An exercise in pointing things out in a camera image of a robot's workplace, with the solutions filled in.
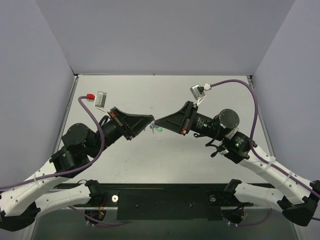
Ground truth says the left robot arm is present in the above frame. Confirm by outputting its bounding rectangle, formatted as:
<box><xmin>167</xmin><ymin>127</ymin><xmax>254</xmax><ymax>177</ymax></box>
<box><xmin>0</xmin><ymin>107</ymin><xmax>154</xmax><ymax>232</ymax></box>

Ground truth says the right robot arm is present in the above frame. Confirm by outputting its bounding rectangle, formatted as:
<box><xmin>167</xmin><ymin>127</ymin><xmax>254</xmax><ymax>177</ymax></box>
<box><xmin>155</xmin><ymin>101</ymin><xmax>320</xmax><ymax>227</ymax></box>

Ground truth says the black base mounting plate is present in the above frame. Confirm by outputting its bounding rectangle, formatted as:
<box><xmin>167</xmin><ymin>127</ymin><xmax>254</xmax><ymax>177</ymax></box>
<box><xmin>49</xmin><ymin>183</ymin><xmax>273</xmax><ymax>222</ymax></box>

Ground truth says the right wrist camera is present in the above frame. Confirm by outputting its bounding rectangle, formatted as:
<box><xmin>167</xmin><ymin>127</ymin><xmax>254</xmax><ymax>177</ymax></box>
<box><xmin>190</xmin><ymin>83</ymin><xmax>212</xmax><ymax>106</ymax></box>

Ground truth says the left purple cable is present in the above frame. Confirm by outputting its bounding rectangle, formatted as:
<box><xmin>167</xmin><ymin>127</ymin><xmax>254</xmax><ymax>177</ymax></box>
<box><xmin>0</xmin><ymin>93</ymin><xmax>111</xmax><ymax>193</ymax></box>

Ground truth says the purple cable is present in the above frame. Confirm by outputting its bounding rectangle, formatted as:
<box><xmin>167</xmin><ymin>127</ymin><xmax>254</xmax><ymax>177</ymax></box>
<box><xmin>0</xmin><ymin>93</ymin><xmax>111</xmax><ymax>193</ymax></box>
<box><xmin>209</xmin><ymin>79</ymin><xmax>320</xmax><ymax>201</ymax></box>

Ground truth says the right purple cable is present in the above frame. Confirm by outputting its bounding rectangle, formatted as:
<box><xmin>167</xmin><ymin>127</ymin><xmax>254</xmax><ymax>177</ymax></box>
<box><xmin>209</xmin><ymin>79</ymin><xmax>320</xmax><ymax>201</ymax></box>

